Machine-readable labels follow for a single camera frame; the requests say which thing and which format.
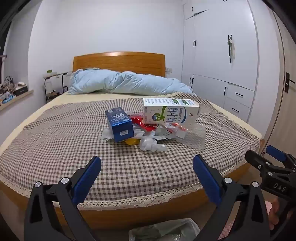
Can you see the red snack wrapper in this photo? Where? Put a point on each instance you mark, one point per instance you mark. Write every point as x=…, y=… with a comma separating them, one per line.
x=138, y=120

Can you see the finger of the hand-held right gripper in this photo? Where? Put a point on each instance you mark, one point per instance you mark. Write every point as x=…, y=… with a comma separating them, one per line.
x=276, y=153
x=256, y=160

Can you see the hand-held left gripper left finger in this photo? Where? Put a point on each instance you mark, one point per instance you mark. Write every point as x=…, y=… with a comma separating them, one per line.
x=87, y=178

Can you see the light blue duvet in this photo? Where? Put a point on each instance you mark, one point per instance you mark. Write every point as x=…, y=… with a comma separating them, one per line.
x=129, y=82

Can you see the black box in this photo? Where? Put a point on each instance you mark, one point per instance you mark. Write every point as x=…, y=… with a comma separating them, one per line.
x=21, y=90

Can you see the white plastic bag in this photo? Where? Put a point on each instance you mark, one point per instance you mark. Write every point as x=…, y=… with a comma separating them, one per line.
x=107, y=134

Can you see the blue cardboard box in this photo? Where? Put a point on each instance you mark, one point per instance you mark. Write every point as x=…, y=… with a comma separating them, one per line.
x=119, y=125

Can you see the person's right hand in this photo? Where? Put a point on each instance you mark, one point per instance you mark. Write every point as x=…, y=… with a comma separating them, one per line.
x=275, y=210

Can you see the cream bed sheet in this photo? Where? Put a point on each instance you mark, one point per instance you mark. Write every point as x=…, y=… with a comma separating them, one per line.
x=57, y=98

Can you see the pile of small bags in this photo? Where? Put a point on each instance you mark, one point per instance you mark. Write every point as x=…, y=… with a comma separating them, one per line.
x=7, y=89

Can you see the red white snack packet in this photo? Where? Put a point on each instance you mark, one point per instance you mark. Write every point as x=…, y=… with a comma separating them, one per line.
x=171, y=131

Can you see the brown checkered blanket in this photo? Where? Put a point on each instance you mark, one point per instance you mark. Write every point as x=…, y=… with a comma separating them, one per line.
x=69, y=143

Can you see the black bedside rack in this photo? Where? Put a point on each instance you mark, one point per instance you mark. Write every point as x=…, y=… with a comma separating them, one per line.
x=47, y=80

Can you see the light wood door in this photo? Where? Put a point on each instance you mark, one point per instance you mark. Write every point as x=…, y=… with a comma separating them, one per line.
x=282, y=104

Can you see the printed white trash bag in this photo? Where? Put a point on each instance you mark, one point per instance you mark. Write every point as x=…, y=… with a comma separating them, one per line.
x=161, y=230

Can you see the white milk carton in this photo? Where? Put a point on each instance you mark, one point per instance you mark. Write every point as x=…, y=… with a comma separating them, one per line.
x=168, y=111

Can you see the clear plastic box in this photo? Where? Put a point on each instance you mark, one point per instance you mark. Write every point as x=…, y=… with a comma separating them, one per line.
x=195, y=136

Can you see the hanging white cloth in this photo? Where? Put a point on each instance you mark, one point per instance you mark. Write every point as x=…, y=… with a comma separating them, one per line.
x=231, y=48

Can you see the pink shaggy rug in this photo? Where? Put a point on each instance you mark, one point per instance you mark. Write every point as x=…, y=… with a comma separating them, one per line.
x=269, y=206

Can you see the wooden bed with checkered cover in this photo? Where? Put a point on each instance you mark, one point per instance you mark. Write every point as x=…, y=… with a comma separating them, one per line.
x=120, y=61

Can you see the yellow snack packet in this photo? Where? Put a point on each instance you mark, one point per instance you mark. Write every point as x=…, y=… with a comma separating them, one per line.
x=131, y=141

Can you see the wooden windowsill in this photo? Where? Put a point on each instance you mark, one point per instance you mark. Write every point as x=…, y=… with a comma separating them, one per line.
x=18, y=98

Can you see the white wardrobe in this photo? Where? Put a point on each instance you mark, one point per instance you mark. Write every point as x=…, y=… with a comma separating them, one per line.
x=212, y=60

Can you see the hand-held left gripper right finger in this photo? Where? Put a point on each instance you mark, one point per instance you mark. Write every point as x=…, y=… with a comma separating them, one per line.
x=205, y=178

